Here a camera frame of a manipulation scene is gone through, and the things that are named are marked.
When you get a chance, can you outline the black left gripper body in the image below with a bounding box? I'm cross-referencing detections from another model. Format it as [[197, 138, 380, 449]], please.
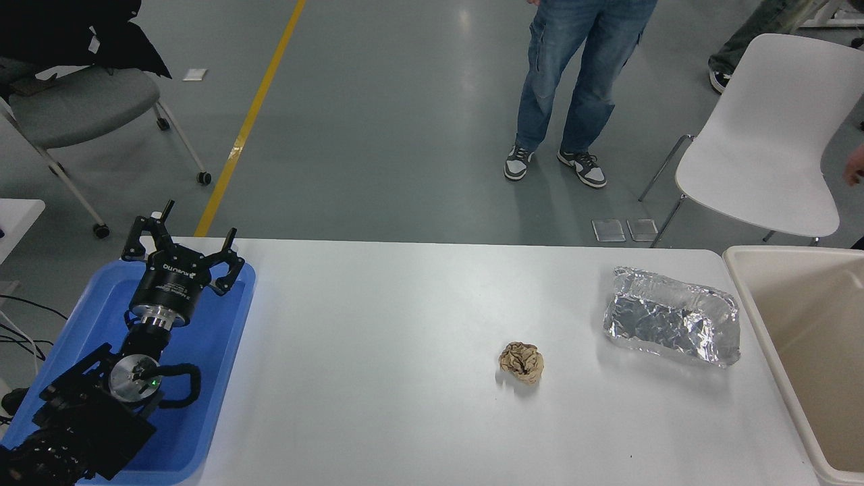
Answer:
[[128, 247, 213, 319]]

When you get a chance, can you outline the person's hand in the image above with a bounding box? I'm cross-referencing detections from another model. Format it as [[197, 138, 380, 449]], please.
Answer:
[[843, 144, 864, 188]]

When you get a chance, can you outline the blue plastic tray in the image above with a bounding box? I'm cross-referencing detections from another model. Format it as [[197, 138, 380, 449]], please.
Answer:
[[0, 259, 257, 485]]

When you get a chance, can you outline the white side table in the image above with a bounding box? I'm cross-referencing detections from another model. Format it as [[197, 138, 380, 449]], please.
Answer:
[[0, 198, 47, 264]]

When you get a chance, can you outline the grey wheeled chair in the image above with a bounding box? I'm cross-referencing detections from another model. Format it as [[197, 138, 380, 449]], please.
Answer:
[[0, 54, 212, 238]]

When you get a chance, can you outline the black jacket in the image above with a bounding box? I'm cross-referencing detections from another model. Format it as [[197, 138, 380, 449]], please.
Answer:
[[0, 0, 171, 78]]

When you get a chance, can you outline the crumpled tan paper ball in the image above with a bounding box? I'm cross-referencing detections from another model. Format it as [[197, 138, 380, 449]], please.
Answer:
[[499, 342, 545, 385]]

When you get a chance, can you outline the person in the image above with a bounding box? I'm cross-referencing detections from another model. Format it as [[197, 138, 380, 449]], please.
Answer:
[[708, 0, 831, 95], [504, 0, 659, 189]]

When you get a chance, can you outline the crumpled foil tray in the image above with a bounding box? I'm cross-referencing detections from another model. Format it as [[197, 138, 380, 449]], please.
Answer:
[[603, 266, 741, 369]]

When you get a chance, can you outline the white plastic chair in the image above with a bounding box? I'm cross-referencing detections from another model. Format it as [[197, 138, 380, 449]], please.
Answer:
[[638, 34, 864, 248]]

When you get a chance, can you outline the large pale bin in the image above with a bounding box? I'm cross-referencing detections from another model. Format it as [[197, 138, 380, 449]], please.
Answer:
[[723, 246, 864, 486]]

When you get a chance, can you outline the black cable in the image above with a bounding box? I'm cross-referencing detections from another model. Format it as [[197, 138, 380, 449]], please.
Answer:
[[0, 295, 70, 321]]

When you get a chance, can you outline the white cable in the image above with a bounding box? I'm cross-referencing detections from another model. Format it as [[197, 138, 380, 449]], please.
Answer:
[[0, 307, 41, 376]]

